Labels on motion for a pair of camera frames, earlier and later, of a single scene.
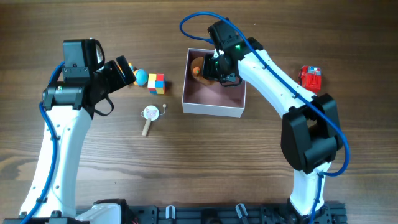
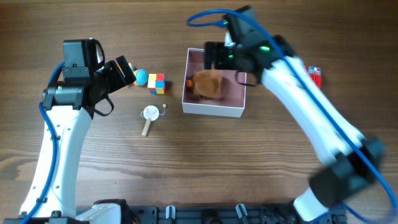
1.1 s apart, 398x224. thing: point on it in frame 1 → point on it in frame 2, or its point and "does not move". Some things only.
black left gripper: [119, 79] does not move
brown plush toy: [196, 68] → [207, 84]
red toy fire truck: [310, 78] does not move
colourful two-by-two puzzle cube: [157, 84] does not move
